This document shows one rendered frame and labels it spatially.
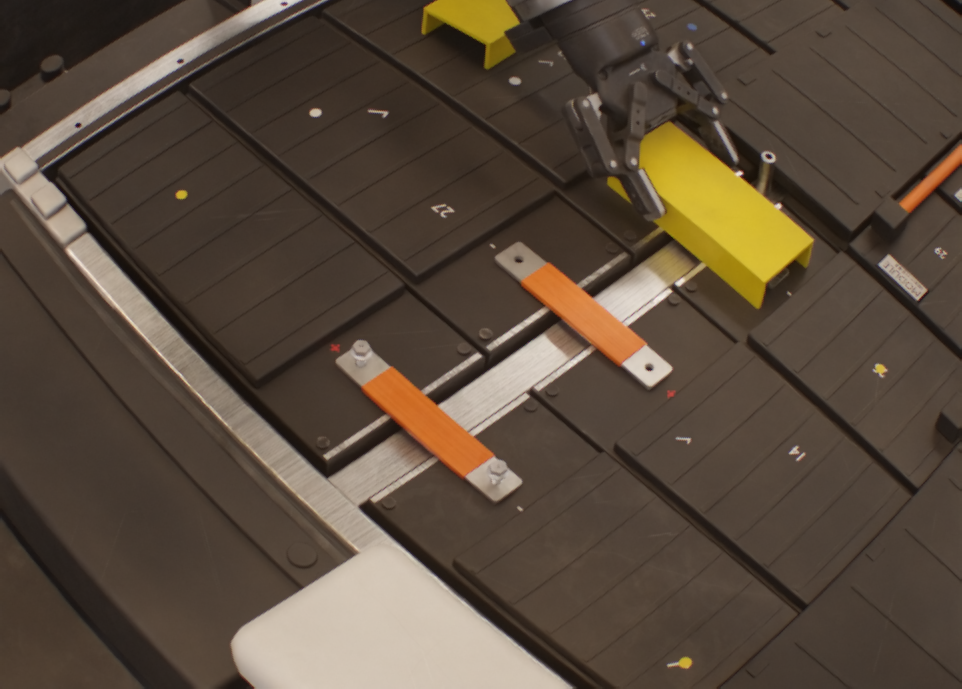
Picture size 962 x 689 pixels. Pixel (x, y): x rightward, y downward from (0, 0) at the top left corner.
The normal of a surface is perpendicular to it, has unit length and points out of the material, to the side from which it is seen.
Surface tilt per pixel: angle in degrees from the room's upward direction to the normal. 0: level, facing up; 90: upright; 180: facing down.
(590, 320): 0
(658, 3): 0
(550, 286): 0
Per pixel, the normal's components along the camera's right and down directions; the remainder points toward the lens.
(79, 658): 0.07, -0.66
